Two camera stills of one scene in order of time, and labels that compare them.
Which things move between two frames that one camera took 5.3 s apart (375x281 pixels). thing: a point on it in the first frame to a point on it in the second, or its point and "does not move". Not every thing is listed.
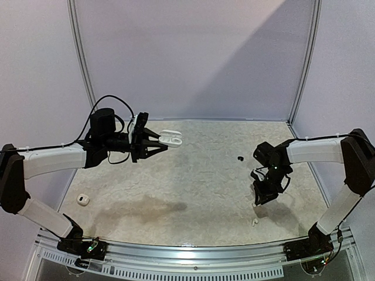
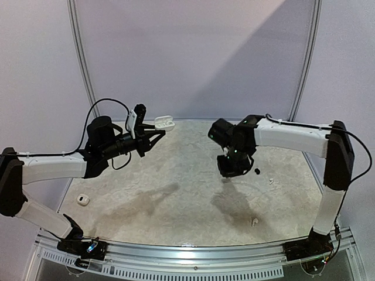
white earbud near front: (255, 220) does not move
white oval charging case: (170, 138) to (164, 123)
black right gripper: (265, 188) to (231, 168)
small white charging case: (82, 199) does not move
